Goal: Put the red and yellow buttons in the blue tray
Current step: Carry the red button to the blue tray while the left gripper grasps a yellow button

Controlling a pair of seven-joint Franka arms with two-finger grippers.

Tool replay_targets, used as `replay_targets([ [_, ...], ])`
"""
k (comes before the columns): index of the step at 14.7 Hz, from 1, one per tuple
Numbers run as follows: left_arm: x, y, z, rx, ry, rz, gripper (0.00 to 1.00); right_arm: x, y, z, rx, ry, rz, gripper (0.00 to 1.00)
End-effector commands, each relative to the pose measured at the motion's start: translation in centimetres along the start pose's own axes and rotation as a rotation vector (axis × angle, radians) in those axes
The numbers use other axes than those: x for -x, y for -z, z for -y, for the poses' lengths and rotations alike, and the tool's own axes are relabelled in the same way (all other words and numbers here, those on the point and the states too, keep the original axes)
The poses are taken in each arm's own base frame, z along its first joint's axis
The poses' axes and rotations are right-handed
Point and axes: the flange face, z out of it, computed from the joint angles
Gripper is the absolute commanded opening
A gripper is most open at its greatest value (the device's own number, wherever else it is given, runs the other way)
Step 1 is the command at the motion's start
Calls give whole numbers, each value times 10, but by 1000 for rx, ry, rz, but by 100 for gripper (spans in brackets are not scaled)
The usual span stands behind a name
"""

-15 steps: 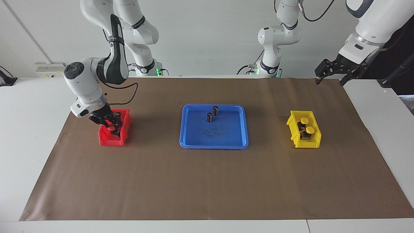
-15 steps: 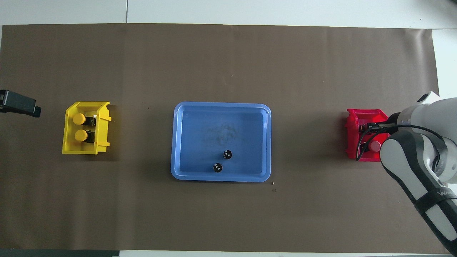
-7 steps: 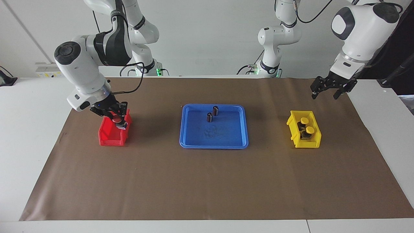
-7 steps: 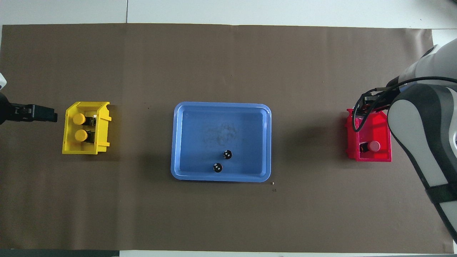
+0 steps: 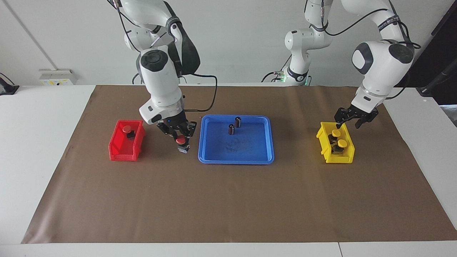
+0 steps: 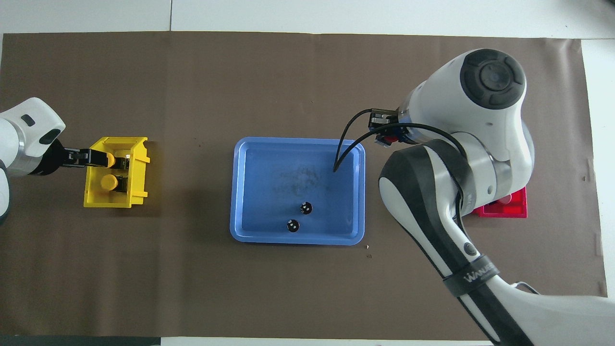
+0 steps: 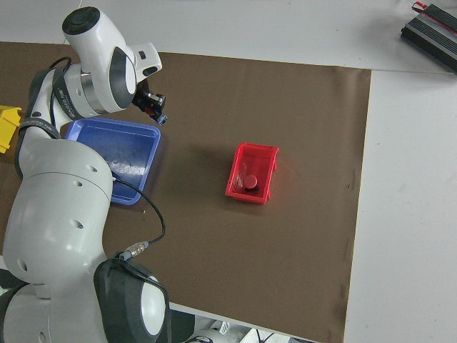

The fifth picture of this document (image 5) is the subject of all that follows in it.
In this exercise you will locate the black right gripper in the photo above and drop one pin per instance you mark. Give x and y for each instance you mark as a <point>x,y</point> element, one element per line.
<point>173,123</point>

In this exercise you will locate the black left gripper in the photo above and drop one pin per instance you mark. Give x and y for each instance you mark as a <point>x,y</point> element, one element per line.
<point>362,113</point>

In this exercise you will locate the red push button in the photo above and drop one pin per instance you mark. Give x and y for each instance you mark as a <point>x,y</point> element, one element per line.
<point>181,139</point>
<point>126,129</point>

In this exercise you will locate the yellow push button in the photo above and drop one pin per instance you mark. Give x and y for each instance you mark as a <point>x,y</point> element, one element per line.
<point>336,132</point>
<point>342,143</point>

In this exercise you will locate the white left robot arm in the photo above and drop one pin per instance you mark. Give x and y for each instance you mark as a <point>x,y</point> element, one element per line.
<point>378,67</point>

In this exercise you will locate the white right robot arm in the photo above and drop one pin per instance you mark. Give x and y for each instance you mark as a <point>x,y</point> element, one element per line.
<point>159,82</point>

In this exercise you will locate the blue plastic tray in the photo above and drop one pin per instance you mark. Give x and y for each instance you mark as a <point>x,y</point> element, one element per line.
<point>246,150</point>

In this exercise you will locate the yellow plastic bin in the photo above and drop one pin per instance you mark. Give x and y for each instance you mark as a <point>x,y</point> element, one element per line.
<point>339,159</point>

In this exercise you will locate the black cylindrical capacitor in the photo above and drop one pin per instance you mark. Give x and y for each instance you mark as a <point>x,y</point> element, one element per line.
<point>237,122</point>
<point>231,129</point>

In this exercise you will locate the red plastic bin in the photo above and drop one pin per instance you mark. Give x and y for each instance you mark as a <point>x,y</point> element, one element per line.
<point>117,156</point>

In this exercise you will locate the black stand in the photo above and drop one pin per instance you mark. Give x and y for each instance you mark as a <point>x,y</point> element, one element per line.
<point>426,91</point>

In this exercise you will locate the brown paper table mat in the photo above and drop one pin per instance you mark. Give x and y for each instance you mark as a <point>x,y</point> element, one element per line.
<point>228,200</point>

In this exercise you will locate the green-lit base connector box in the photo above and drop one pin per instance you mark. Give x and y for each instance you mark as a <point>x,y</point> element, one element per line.
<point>281,76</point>

